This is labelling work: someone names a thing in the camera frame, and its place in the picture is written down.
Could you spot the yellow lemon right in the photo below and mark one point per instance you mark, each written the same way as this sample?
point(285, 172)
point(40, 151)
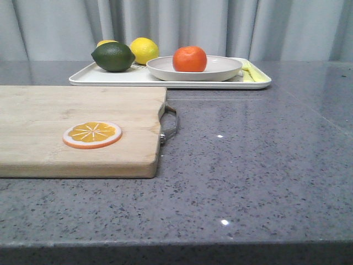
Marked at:
point(144, 50)

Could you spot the beige round plate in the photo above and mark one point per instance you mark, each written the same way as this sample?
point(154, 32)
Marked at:
point(218, 68)

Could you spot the white rectangular tray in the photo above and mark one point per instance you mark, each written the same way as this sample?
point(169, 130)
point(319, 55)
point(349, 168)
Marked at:
point(139, 75)

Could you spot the green lime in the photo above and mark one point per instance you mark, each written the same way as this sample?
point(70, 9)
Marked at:
point(113, 57)

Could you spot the metal cutting board handle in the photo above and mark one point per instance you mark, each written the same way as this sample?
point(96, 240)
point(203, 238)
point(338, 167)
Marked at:
point(169, 124)

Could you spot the yellow lemon left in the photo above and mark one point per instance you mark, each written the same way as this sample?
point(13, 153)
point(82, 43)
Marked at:
point(105, 42)

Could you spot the orange mandarin fruit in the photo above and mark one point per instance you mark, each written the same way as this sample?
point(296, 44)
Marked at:
point(190, 59)

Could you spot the grey curtain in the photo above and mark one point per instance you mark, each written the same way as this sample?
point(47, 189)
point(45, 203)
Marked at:
point(257, 30)

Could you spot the yellow lemon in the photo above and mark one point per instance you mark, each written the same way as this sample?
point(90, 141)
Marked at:
point(144, 50)
point(105, 42)

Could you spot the orange slice toy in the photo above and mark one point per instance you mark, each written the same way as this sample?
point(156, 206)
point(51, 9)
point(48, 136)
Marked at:
point(92, 135)

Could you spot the pale yellow strip pieces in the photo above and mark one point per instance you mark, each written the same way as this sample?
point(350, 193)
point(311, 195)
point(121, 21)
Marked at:
point(251, 74)

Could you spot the wooden cutting board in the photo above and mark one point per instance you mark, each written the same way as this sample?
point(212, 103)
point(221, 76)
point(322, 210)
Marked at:
point(35, 118)

